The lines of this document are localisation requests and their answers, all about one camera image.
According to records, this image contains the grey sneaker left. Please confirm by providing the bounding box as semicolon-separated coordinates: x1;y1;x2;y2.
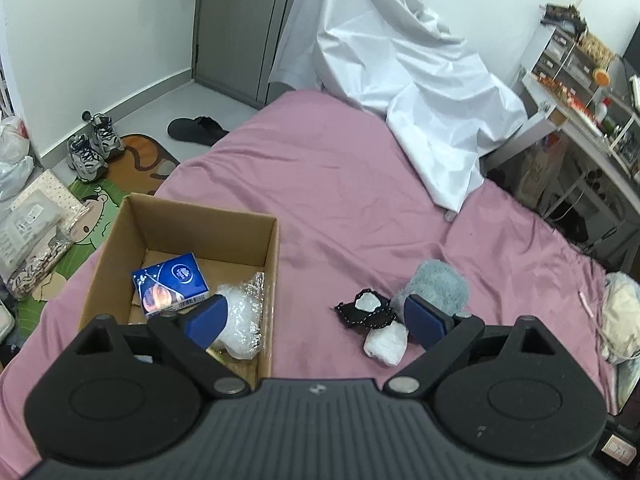
66;134;108;183

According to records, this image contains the clear packaged items stack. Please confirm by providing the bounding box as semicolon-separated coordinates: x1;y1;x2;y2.
1;170;87;299

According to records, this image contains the cream cloth bundle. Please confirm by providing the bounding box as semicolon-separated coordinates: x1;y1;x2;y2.
601;272;639;364

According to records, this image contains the blue tissue pack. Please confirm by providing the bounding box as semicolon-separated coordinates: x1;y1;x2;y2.
132;252;209;318

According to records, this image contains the white plastic bag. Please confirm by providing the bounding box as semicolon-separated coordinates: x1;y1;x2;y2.
0;116;34;202

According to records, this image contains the white desk with clutter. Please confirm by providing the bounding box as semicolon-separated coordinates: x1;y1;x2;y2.
487;1;640;266

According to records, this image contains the grey sneaker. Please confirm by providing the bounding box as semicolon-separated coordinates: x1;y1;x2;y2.
90;114;125;160
66;134;108;183

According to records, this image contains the clear bubble wrap bag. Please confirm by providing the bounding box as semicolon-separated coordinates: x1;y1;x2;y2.
212;272;265;361

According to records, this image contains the grey door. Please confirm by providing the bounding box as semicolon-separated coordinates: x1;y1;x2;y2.
192;0;293;108

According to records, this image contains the brown cardboard box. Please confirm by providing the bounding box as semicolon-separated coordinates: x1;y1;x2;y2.
79;194;279;387

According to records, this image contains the white draped sheet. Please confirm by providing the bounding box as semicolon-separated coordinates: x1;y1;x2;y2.
269;0;526;212

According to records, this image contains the black beaded lace item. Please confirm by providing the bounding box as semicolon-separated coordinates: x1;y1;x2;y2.
334;288;398;330

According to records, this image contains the grey fluffy plush item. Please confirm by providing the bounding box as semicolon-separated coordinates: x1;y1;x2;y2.
390;259;470;321

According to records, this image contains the black slipper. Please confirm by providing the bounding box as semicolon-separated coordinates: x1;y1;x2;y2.
167;116;229;148

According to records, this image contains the cartoon green floor mat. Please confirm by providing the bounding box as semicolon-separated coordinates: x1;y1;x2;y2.
14;133;181;304

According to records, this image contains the grey sneaker right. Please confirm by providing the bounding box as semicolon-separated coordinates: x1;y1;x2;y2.
90;114;125;160

